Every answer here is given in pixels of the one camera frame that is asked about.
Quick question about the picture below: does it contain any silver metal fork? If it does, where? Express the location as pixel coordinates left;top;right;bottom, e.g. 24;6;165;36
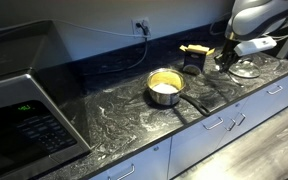
228;71;245;88

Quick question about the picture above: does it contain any blue box with yellow flaps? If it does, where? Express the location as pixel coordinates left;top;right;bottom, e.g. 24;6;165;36
179;44;216;76

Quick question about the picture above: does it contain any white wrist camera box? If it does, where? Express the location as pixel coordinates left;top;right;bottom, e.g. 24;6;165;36
233;36;278;57

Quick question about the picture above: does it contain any steel saucepan with black handle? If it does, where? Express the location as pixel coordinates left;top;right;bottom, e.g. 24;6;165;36
146;68;211;117

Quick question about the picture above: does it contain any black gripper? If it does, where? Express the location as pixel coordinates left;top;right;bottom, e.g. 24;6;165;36
213;38;241;74

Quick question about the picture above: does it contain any stainless steel microwave oven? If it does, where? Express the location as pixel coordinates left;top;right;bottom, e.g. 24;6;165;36
0;19;92;180

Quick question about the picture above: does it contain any round glass pot lid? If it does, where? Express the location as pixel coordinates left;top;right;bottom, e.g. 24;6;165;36
228;55;262;79

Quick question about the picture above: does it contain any silver cabinet handle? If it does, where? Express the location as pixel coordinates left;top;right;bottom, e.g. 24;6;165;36
107;163;136;180
225;118;237;132
202;116;225;131
266;84;284;96
234;113;247;127

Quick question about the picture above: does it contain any white cabinet door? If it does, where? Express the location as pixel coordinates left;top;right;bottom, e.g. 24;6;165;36
217;68;288;149
167;101;248;179
88;137;172;180

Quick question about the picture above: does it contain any white wall power outlet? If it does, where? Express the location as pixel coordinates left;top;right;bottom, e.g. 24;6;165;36
131;17;152;38

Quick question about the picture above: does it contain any long white power cable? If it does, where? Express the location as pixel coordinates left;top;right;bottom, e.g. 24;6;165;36
49;18;144;38

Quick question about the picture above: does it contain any looped white cable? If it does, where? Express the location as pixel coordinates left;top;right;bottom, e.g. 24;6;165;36
209;11;233;37

